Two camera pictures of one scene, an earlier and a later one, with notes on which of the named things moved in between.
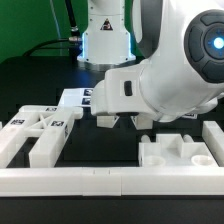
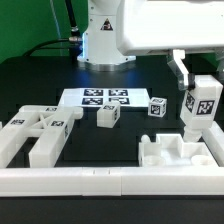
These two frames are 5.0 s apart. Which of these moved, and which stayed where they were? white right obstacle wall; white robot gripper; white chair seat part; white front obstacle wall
Moved: white robot gripper
Stayed: white right obstacle wall; white front obstacle wall; white chair seat part
